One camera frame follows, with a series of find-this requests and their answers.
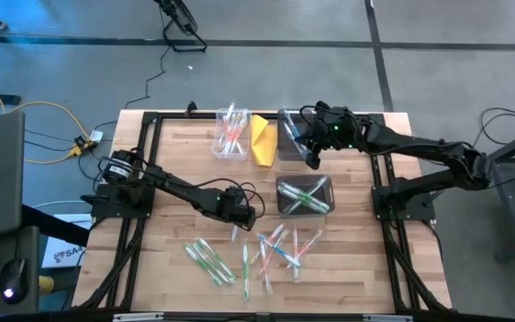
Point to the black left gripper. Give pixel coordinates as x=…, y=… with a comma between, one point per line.
x=237, y=205

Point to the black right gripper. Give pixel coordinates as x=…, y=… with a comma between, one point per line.
x=335, y=129

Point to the blue white toothbrush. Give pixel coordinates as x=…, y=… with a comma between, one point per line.
x=289, y=123
x=294, y=138
x=280, y=251

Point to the green white toothbrush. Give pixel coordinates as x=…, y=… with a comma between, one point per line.
x=300, y=190
x=200, y=264
x=245, y=273
x=210, y=263
x=217, y=257
x=318, y=187
x=293, y=193

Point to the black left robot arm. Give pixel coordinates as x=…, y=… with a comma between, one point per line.
x=177, y=188

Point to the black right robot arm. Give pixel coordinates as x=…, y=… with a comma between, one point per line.
x=418, y=147

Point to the tall dark tinted bin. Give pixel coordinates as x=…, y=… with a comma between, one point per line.
x=284, y=154

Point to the flat dark tinted bin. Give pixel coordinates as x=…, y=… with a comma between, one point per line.
x=303, y=181

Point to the yellow cloth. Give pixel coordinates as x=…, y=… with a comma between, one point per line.
x=264, y=147

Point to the clear plastic bin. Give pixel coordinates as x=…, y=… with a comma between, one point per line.
x=245, y=155

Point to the white power adapter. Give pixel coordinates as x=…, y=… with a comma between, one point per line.
x=96, y=135

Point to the white printed box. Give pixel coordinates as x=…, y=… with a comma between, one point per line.
x=65, y=250

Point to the black yellow plug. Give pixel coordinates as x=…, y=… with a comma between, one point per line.
x=78, y=146

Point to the black diagonal bar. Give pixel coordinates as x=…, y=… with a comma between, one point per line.
x=52, y=226

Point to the dark side table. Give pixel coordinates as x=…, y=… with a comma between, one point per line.
x=512, y=154

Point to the small yellow object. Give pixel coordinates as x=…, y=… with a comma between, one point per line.
x=46, y=285

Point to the dark grey desk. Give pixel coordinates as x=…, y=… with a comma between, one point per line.
x=29, y=250

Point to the black computer mouse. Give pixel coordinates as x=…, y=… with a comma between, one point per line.
x=12, y=282

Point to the black frame clamp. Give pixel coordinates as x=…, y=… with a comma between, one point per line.
x=190, y=107

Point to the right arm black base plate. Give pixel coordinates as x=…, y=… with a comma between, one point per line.
x=423, y=212

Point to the black aluminium table frame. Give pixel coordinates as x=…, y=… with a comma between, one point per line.
x=172, y=116

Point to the grey edge bracket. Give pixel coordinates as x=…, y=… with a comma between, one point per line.
x=137, y=317
x=388, y=318

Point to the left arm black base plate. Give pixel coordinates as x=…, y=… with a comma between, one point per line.
x=101, y=209

